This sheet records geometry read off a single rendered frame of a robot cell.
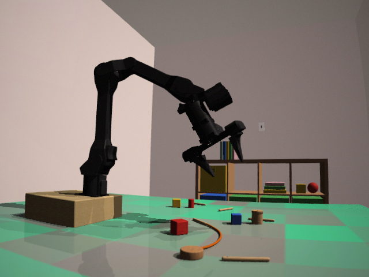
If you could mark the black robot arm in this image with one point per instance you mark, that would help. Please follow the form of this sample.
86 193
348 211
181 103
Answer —
102 154

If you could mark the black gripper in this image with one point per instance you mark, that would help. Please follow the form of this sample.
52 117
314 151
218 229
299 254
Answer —
207 131

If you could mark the brown wooden disc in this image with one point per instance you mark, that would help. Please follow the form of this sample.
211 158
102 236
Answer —
191 252

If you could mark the light brown wooden cylinder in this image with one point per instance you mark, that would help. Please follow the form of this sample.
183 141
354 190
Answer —
257 216

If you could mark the blue block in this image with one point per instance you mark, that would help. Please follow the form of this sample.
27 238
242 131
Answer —
236 219

